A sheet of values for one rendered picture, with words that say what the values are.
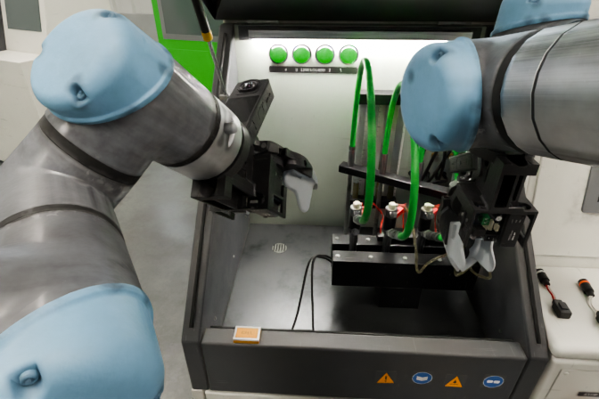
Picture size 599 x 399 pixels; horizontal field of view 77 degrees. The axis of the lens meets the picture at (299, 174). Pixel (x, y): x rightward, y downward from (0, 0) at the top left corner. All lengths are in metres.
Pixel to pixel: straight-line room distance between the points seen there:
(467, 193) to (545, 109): 0.28
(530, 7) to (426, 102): 0.18
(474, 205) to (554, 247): 0.58
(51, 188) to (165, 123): 0.08
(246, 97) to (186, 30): 3.17
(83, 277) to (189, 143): 0.14
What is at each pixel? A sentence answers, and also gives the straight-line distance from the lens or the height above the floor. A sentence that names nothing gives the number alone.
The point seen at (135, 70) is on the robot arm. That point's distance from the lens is 0.25.
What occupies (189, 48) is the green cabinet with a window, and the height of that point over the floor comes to 0.90.
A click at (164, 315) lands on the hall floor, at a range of 2.18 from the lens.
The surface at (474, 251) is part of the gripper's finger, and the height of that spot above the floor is 1.24.
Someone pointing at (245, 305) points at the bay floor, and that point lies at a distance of 1.02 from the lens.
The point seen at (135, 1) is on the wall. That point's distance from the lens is 5.47.
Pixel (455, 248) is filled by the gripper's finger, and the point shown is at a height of 1.25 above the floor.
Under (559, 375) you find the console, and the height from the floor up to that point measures 0.90.
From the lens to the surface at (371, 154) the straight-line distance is 0.63.
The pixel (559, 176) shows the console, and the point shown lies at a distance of 0.98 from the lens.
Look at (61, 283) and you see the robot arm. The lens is 0.19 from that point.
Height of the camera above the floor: 1.59
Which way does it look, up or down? 30 degrees down
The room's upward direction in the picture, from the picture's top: straight up
